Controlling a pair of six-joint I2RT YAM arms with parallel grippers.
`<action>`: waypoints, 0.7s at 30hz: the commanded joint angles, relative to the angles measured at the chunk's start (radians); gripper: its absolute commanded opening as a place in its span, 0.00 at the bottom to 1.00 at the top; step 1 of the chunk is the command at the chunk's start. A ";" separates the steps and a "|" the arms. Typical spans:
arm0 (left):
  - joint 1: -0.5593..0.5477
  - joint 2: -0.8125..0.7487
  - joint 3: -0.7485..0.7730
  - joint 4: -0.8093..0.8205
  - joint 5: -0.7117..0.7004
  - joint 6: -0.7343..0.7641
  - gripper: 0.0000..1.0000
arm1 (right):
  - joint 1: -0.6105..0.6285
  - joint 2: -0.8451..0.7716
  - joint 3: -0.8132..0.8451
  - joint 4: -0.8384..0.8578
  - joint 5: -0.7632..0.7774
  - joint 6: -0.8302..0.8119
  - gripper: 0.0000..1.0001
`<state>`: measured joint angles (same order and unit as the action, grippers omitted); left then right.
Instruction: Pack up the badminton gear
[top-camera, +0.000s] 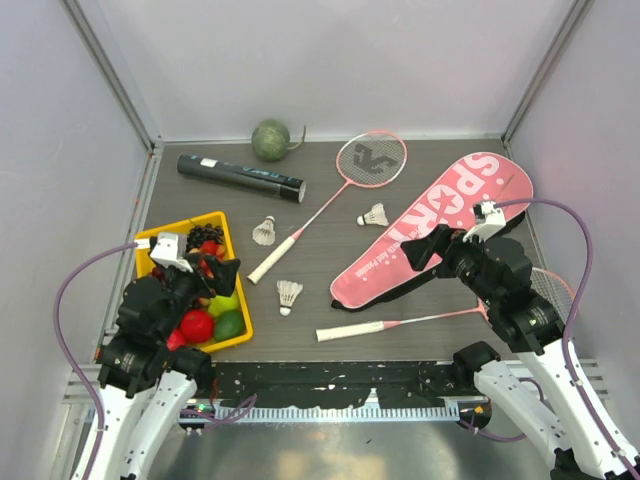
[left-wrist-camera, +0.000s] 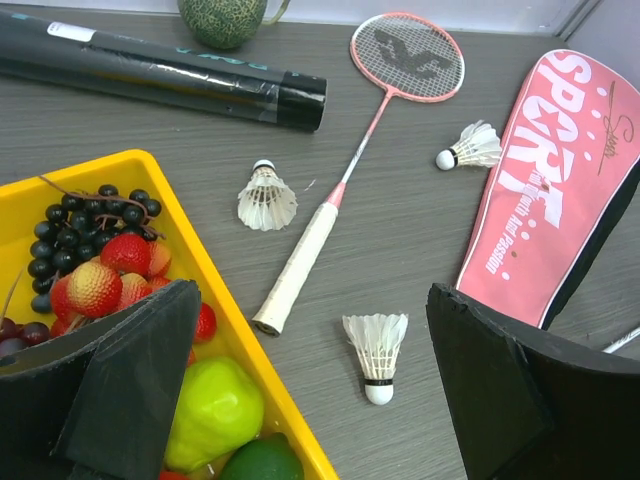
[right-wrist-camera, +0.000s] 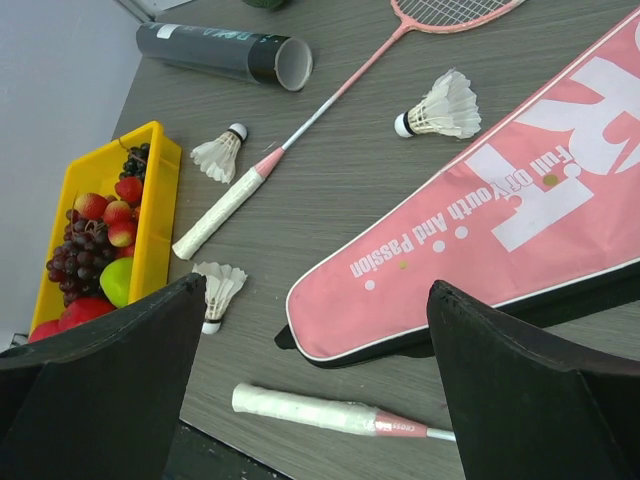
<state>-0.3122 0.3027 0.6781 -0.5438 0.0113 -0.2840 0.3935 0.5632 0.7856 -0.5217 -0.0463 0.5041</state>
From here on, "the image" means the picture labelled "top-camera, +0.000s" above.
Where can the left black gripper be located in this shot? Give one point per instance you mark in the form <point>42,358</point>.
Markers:
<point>225,271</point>

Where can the green lime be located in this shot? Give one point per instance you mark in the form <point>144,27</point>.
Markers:
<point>229,325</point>

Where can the red apple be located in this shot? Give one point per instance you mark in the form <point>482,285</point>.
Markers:
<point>197,326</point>

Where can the black shuttlecock tube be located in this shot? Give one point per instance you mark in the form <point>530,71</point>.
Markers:
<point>264,181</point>

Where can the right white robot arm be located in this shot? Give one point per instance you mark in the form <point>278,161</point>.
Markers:
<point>570,427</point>

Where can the dark grape bunch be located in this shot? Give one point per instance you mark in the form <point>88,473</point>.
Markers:
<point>201,233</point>

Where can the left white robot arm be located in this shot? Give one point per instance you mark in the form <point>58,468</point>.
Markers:
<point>142,384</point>

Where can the pink racket bag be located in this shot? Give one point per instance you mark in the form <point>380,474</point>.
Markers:
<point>382,273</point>

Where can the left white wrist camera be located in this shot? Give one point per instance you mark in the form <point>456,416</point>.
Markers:
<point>170,250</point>

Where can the yellow-green pear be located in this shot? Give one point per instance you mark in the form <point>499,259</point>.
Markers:
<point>219,304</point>

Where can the white slotted cable duct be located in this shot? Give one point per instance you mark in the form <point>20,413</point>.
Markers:
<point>367,413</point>

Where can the pink racket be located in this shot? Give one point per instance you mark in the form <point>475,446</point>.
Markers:
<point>546,283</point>
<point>369,160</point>

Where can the yellow plastic tray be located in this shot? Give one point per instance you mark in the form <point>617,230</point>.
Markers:
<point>217,220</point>

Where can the red strawberries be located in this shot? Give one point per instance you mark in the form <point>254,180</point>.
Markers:
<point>211,248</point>

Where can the white shuttlecock bottom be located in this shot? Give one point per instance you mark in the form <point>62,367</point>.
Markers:
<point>288,292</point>

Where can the red pepper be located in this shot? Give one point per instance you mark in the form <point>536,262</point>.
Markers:
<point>176,340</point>

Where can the green melon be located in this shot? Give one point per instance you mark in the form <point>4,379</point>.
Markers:
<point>271,140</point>

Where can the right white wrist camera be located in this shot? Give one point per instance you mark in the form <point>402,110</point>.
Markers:
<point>489,220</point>

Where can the pink racket upper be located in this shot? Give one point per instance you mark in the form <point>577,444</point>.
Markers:
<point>369,160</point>

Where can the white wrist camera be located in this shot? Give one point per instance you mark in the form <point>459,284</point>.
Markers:
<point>489,220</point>
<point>170,250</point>

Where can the white shuttlecock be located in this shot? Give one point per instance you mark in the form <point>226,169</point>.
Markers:
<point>264,233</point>
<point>288,292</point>
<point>375,216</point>

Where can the pink racket lower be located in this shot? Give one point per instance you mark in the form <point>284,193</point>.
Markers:
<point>546,283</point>

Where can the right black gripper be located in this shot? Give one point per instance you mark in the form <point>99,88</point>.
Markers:
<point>445,241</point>

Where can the red grape bunch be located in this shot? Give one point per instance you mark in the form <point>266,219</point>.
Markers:
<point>158,273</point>

